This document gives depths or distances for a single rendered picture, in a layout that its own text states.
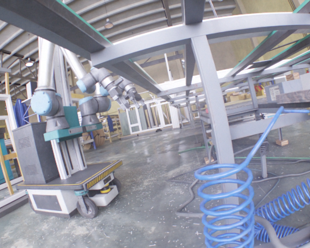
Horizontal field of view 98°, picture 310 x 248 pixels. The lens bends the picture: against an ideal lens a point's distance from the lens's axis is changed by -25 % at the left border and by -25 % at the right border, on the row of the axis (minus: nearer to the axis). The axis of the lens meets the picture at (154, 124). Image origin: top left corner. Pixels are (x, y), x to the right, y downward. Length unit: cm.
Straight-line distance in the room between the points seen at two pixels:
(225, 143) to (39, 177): 153
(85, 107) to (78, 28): 145
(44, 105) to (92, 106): 68
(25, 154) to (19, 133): 19
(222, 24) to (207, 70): 11
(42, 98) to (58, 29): 91
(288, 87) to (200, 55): 70
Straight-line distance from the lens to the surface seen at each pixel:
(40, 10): 28
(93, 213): 145
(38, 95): 122
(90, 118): 173
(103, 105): 184
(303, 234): 61
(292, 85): 102
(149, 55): 65
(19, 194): 259
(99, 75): 119
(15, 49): 1605
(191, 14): 37
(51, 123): 137
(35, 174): 171
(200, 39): 39
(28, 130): 167
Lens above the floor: 65
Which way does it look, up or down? 2 degrees down
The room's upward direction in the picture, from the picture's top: 13 degrees counter-clockwise
